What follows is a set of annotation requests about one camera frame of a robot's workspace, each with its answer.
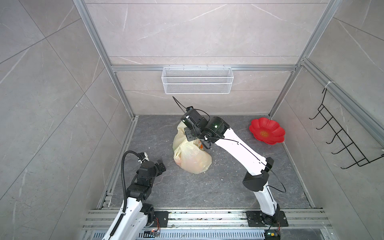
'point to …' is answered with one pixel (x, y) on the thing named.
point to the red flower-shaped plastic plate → (267, 130)
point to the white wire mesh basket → (194, 80)
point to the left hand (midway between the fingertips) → (155, 160)
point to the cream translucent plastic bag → (189, 156)
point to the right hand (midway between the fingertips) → (191, 129)
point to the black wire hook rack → (349, 149)
